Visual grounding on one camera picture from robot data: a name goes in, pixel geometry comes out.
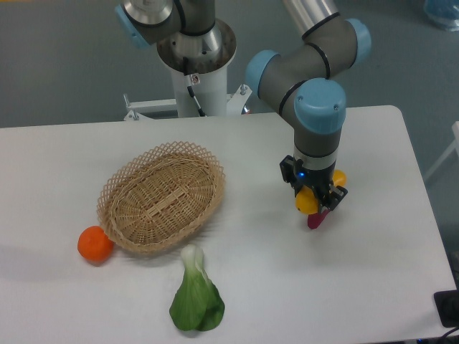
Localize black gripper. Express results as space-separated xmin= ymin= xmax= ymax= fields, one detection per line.
xmin=280 ymin=156 xmax=348 ymax=229

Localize yellow mango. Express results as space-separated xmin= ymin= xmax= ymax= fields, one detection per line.
xmin=295 ymin=170 xmax=347 ymax=215

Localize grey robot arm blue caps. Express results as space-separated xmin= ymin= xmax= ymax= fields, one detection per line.
xmin=115 ymin=1 xmax=372 ymax=229

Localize green bok choy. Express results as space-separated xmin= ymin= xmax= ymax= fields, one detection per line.
xmin=169 ymin=244 xmax=225 ymax=332

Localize black device at table edge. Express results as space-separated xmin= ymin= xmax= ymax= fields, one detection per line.
xmin=433 ymin=290 xmax=458 ymax=328

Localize woven wicker basket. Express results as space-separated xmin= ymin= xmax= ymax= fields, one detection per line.
xmin=97 ymin=141 xmax=225 ymax=255

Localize orange fruit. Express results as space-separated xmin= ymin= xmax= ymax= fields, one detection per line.
xmin=77 ymin=226 xmax=114 ymax=264

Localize blue object top right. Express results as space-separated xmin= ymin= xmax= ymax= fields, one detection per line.
xmin=424 ymin=0 xmax=458 ymax=32

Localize white frame right edge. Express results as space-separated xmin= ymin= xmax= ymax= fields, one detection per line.
xmin=423 ymin=121 xmax=458 ymax=183

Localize black cable on pedestal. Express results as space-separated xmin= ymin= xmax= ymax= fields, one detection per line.
xmin=182 ymin=57 xmax=207 ymax=118

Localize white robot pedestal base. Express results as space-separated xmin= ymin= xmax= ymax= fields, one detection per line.
xmin=123 ymin=19 xmax=252 ymax=120

